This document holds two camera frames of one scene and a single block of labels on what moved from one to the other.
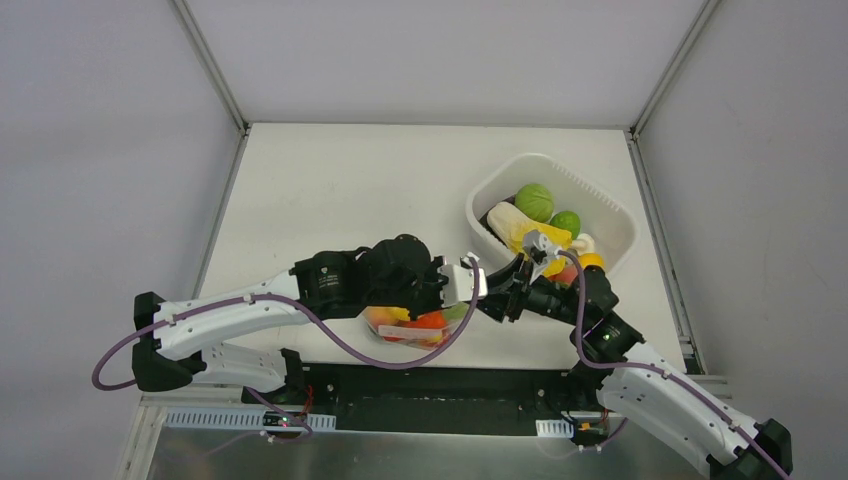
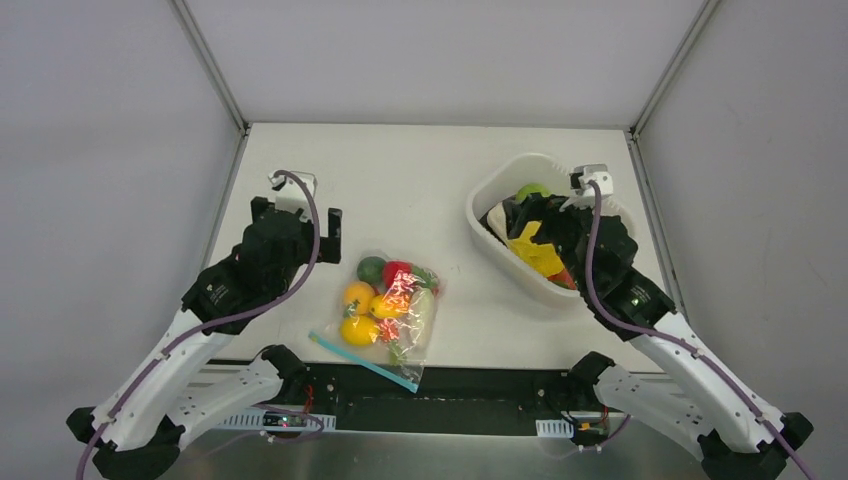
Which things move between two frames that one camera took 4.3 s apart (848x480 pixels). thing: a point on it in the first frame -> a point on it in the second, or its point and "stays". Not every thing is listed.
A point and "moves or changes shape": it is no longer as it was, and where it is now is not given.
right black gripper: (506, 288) -> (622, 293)
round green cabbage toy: (535, 201) stays
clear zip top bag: (429, 331) moves or changes shape
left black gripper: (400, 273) -> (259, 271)
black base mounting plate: (443, 399) stays
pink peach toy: (567, 275) stays
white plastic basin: (605, 219) stays
